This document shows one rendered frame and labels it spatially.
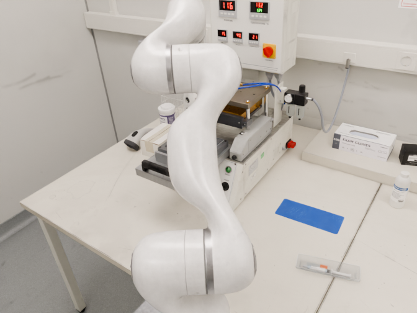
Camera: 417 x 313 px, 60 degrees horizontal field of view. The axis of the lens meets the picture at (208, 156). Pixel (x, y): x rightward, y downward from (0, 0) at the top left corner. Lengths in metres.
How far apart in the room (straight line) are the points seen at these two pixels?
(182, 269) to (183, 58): 0.40
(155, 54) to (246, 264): 0.43
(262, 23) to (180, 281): 1.05
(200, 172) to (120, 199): 0.88
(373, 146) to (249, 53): 0.64
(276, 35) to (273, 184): 0.58
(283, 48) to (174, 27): 0.72
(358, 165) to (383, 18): 0.60
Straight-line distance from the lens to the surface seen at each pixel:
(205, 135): 0.70
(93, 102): 2.88
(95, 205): 1.53
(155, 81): 0.75
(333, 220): 1.39
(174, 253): 0.67
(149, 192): 1.53
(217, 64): 0.73
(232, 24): 1.53
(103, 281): 2.26
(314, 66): 1.85
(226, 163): 1.36
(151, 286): 0.69
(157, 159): 1.30
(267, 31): 1.46
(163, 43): 0.79
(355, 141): 1.66
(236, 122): 1.38
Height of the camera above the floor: 1.67
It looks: 33 degrees down
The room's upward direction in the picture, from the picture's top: 4 degrees counter-clockwise
